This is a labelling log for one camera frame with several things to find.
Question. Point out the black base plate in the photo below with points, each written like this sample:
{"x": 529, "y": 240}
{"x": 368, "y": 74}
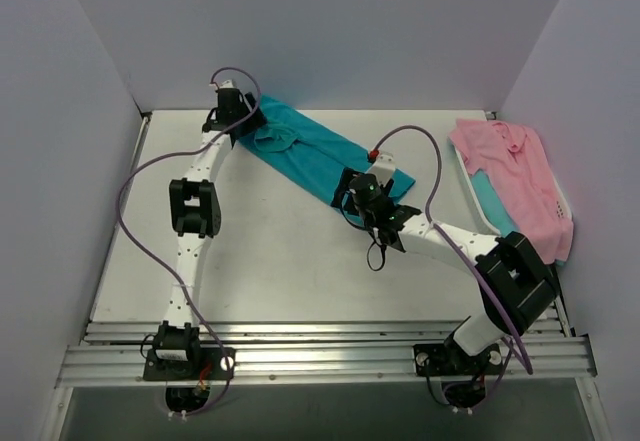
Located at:
{"x": 205, "y": 364}
{"x": 443, "y": 360}

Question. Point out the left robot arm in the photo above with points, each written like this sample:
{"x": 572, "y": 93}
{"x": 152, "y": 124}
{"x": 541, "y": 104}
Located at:
{"x": 196, "y": 220}

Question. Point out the white laundry basket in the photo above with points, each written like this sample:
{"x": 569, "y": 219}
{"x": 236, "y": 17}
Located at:
{"x": 513, "y": 185}

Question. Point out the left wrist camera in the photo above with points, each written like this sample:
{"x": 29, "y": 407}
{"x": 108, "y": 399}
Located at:
{"x": 227, "y": 84}

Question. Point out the aluminium rail frame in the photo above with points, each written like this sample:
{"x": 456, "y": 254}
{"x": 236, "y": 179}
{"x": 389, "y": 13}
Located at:
{"x": 313, "y": 353}

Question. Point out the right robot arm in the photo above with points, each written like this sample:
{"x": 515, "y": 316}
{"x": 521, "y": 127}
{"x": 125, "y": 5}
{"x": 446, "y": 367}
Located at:
{"x": 516, "y": 286}

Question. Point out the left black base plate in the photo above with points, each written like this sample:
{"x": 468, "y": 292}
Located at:
{"x": 205, "y": 364}

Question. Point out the light teal shirt in basket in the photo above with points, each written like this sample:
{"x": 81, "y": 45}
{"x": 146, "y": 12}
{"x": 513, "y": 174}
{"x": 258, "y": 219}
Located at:
{"x": 534, "y": 212}

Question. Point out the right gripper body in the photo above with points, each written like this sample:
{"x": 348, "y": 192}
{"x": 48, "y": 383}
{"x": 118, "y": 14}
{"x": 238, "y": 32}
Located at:
{"x": 347, "y": 189}

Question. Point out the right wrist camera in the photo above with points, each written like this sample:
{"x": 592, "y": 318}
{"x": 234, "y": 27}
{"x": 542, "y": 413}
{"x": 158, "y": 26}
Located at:
{"x": 382, "y": 166}

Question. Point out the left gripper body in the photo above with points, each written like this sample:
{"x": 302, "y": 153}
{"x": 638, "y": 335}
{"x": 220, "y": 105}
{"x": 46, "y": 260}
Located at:
{"x": 248, "y": 119}

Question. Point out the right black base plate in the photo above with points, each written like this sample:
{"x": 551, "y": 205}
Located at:
{"x": 443, "y": 360}

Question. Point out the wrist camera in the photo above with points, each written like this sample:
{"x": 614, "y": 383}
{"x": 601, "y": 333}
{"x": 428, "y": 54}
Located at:
{"x": 382, "y": 166}
{"x": 227, "y": 84}

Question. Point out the pink polo shirt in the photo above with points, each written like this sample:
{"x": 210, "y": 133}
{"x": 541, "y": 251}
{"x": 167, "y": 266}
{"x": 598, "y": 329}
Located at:
{"x": 513, "y": 158}

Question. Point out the teal t-shirt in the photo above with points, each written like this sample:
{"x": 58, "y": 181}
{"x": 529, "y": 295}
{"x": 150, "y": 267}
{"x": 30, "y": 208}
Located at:
{"x": 306, "y": 152}

